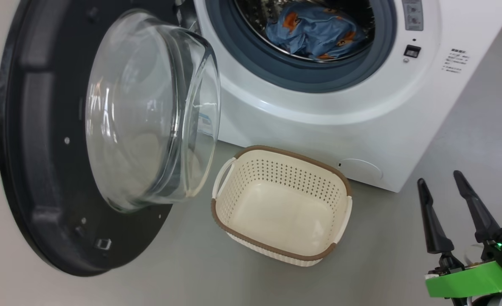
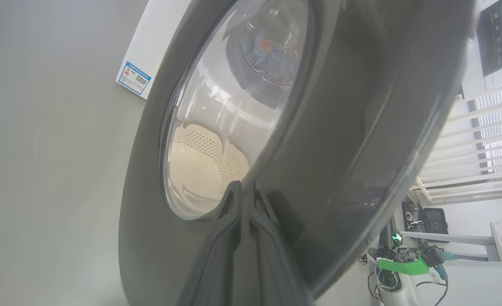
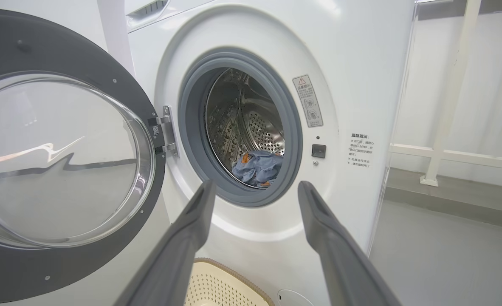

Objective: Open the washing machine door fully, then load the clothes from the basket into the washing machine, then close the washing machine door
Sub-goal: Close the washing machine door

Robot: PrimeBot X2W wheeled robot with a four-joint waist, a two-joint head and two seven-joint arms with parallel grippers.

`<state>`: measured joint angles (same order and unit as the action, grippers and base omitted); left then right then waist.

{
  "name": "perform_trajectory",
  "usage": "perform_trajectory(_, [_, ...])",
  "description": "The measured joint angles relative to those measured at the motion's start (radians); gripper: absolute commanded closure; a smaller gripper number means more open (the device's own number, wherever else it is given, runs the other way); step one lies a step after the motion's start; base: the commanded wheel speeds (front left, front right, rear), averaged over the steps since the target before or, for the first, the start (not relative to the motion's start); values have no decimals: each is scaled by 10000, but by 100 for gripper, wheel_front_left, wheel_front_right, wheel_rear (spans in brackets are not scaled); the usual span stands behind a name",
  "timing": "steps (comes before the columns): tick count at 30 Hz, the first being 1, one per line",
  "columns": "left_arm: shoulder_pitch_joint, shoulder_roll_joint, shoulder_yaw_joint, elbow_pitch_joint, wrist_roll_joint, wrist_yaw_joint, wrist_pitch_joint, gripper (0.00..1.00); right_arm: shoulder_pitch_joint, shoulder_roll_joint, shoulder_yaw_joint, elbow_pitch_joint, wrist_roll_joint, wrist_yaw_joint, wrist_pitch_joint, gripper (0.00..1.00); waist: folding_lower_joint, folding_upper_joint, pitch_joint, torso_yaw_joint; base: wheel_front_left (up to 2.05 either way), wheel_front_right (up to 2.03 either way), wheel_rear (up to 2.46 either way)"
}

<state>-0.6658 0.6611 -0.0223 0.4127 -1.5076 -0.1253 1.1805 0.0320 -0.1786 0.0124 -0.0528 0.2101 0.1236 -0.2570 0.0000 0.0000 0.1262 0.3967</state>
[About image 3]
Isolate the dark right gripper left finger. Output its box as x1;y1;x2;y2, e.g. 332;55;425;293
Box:
114;179;217;306

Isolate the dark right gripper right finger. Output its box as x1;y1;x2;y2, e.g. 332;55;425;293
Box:
298;181;402;306

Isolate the blue cartoon print garment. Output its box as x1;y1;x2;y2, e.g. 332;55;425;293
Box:
232;150;284;188

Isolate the black-rimmed glass washer door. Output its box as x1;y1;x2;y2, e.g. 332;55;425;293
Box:
0;8;166;304

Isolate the metal door hinge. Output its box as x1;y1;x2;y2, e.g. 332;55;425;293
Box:
148;105;179;158

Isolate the perforated steel washer drum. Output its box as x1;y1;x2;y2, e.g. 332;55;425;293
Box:
205;68;285;190

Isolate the white front-load washing machine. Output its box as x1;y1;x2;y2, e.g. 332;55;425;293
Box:
22;0;417;306

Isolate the cream perforated laundry basket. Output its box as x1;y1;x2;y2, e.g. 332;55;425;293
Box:
184;258;276;306

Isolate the round white drain filter cover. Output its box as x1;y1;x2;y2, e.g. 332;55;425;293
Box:
276;289;315;306

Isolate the black printed text label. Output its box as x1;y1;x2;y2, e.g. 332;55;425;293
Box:
348;133;375;168

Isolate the grey warning sticker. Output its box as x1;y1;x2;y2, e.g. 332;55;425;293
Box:
293;75;324;128

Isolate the white detergent drawer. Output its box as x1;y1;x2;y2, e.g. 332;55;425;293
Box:
125;0;171;24

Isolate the white railing frame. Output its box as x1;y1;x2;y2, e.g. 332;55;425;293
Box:
389;0;502;187

